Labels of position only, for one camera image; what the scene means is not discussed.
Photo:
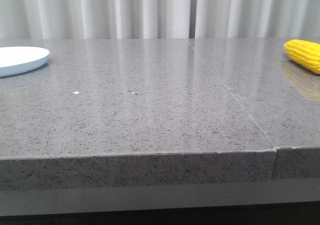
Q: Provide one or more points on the yellow corn cob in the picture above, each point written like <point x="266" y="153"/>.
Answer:
<point x="305" y="53"/>

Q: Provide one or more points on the white curtain panel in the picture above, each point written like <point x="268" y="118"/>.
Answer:
<point x="95" y="19"/>
<point x="254" y="18"/>

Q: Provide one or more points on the light blue round plate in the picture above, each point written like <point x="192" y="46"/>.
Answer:
<point x="16" y="60"/>

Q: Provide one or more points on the white curtain right panel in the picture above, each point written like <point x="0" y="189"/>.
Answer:
<point x="254" y="18"/>

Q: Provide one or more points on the white curtain left panel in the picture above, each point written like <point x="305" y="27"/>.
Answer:
<point x="95" y="19"/>

